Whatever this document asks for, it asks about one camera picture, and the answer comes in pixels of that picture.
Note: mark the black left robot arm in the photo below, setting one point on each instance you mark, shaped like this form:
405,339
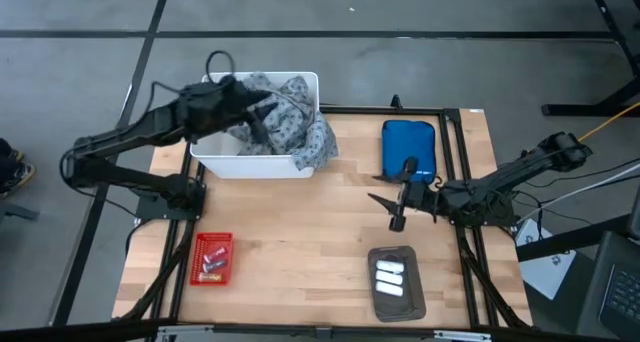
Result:
125,137

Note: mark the black aluminium table frame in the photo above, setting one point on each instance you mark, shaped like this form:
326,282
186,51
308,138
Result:
447,147

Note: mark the grey patterned cloth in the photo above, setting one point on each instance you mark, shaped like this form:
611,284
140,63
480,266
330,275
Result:
300,127

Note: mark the black desk stand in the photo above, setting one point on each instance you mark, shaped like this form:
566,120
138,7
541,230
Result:
615,47

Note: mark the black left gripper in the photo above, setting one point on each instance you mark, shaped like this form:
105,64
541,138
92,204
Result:
240,102

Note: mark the blue zip pouch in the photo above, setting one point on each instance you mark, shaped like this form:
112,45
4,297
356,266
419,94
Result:
407,142

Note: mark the person's shoe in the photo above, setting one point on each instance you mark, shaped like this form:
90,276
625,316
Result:
12,172

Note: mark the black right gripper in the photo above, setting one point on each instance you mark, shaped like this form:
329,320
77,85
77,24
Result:
417,197

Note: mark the red perforated plastic tray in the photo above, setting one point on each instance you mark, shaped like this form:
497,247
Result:
197,247

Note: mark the dark grey plastic tray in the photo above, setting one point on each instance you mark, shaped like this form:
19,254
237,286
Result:
400,307

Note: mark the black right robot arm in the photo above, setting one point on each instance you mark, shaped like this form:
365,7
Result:
500,187

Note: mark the plastic-wrapped white gauze roll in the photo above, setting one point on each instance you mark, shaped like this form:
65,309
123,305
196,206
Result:
390,266

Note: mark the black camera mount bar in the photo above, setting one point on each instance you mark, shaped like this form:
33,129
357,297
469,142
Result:
320,332

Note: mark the black laptop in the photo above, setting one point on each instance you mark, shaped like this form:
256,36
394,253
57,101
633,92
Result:
612,287

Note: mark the white cardboard box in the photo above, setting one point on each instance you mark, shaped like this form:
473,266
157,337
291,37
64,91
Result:
545,262

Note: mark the white perforated plastic bin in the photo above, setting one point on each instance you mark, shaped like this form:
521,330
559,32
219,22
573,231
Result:
250,164

